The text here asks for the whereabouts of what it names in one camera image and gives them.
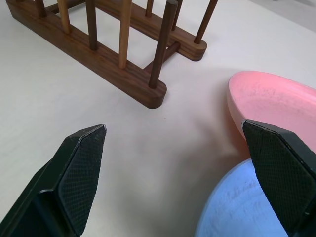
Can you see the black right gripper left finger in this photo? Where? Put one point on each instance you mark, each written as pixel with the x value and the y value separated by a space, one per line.
pixel 74 177

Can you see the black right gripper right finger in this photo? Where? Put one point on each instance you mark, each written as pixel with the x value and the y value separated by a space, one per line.
pixel 279 172

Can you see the wooden dish rack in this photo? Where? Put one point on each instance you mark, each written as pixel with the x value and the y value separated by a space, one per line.
pixel 103 53

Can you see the blue plate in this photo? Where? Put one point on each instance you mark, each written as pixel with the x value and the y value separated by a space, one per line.
pixel 237 205

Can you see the pink plate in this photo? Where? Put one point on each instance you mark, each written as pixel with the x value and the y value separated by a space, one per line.
pixel 269 103

